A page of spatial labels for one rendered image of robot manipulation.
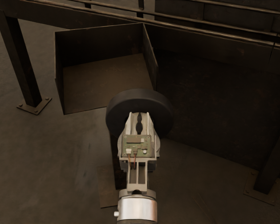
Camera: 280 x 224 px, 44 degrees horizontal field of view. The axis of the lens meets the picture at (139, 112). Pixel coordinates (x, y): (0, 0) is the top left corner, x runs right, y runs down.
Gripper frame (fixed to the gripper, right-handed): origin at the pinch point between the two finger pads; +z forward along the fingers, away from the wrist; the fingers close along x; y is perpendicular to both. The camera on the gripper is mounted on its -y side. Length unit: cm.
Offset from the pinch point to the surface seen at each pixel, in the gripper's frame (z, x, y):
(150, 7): 140, -4, -112
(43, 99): 51, 52, -87
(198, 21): 39.8, -17.4, -14.8
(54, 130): 31, 43, -83
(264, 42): 26.8, -34.4, -8.6
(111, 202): -5, 12, -73
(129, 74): 21.6, 3.6, -18.0
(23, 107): 45, 61, -86
